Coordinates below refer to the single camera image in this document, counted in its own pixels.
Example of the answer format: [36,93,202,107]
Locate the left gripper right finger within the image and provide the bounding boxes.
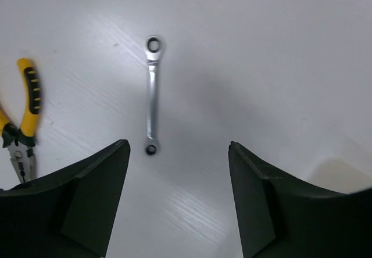
[228,142,371,257]

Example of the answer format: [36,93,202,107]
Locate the small silver wrench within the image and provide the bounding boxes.
[144,35,166,157]

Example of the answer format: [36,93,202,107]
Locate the yellow black pliers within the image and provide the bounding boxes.
[0,58,44,185]

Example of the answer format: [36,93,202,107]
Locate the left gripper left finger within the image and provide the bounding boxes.
[1,139,130,257]

